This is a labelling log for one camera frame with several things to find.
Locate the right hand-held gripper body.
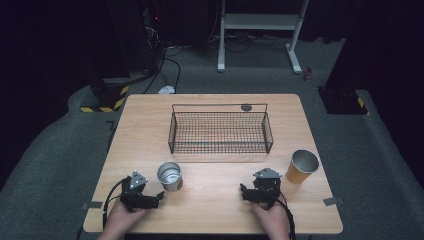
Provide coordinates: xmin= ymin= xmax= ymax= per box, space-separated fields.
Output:
xmin=252 ymin=167 xmax=283 ymax=205

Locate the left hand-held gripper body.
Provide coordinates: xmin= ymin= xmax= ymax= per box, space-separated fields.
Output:
xmin=119 ymin=170 xmax=150 ymax=212

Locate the short steel cup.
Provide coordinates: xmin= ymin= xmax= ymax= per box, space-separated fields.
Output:
xmin=156 ymin=161 xmax=184 ymax=193

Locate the tall yellow steel cup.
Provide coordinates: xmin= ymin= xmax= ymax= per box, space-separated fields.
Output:
xmin=285 ymin=149 xmax=321 ymax=185

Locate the black wire basket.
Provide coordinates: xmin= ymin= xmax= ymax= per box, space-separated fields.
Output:
xmin=168 ymin=102 xmax=275 ymax=155

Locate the person's left hand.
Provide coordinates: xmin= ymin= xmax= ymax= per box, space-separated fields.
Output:
xmin=98 ymin=199 xmax=148 ymax=240

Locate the person's right hand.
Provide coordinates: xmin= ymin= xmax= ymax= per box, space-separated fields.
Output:
xmin=251 ymin=194 xmax=291 ymax=240

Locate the black base with yellow stripes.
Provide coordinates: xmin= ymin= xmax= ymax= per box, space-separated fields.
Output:
xmin=317 ymin=85 xmax=371 ymax=116
xmin=79 ymin=78 xmax=131 ymax=114

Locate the dark equipment rack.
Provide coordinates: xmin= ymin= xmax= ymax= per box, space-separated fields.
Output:
xmin=138 ymin=0 xmax=167 ymax=76

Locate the white metal stand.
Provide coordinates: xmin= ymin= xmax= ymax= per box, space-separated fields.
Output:
xmin=216 ymin=0 xmax=311 ymax=75

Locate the left hand-held gripper cable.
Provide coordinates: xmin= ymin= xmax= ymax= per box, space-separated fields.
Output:
xmin=102 ymin=177 xmax=132 ymax=232

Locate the hand-held gripper cable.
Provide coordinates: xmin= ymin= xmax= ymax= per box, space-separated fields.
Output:
xmin=102 ymin=177 xmax=132 ymax=232
xmin=275 ymin=191 xmax=297 ymax=240

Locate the right hand-held gripper cable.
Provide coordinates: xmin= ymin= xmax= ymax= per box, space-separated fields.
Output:
xmin=275 ymin=191 xmax=297 ymax=240

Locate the black floor cable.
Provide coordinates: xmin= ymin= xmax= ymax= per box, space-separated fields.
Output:
xmin=142 ymin=46 xmax=185 ymax=95

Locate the bundle of floor cables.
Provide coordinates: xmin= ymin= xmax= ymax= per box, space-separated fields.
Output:
xmin=207 ymin=30 xmax=292 ymax=54

